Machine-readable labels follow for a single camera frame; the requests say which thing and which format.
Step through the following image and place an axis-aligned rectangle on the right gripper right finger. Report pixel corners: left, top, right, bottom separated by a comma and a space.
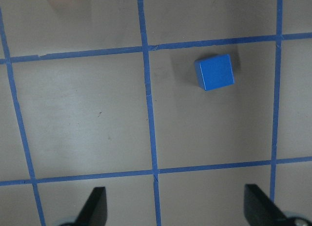
243, 184, 295, 226

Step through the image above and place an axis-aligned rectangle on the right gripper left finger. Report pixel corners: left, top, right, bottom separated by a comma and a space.
77, 187, 107, 226

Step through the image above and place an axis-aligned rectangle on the blue block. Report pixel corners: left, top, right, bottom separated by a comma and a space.
194, 54, 234, 91

